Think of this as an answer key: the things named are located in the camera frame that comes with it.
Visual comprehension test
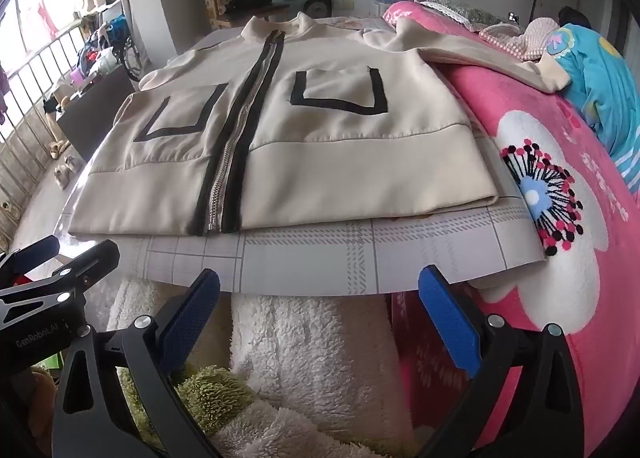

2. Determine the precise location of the pink checked cloth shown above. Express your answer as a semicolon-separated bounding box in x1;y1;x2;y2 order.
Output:
480;17;561;62

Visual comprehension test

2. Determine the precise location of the dark grey board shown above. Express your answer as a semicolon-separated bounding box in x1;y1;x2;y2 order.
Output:
56;66;137;161

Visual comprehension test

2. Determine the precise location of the black bag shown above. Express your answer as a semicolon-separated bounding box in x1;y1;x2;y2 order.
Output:
227;0;273;14

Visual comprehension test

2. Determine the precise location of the small blue bicycle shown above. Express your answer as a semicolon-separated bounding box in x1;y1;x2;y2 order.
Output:
107;16;146;82

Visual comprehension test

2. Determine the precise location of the blue cartoon quilt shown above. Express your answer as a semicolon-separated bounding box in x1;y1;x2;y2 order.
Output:
542;23;640;184

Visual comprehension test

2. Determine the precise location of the beige zip jacket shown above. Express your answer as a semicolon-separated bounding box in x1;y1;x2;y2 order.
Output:
67;12;572;237

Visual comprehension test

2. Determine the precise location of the green fluffy garment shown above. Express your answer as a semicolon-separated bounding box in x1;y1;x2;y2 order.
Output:
117;363;256;444

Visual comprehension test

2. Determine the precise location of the metal railing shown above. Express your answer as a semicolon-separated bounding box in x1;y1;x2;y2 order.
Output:
0;3;126;249

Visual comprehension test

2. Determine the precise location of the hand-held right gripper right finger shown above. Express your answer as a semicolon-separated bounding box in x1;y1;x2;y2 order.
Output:
417;264;585;458

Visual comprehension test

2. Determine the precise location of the pink floral blanket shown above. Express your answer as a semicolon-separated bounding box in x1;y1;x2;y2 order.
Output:
382;1;640;458

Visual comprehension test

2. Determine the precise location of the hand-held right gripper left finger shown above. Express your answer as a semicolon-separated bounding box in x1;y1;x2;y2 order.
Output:
51;268;222;458

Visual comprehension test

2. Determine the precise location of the grey patterned pillow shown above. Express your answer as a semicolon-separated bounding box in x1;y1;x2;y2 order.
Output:
415;0;506;32

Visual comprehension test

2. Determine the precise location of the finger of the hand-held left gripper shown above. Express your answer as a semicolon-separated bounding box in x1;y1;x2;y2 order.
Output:
0;239;120;309
0;235;60;286

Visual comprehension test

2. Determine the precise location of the white fleece cloth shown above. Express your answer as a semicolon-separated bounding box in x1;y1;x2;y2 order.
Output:
107;278;416;458

